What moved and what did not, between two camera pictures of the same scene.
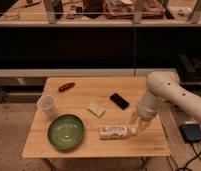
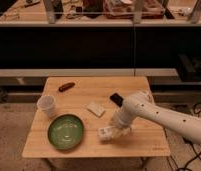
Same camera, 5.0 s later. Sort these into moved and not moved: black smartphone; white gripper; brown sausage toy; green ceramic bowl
Moved: white gripper
Not moved: brown sausage toy; green ceramic bowl; black smartphone
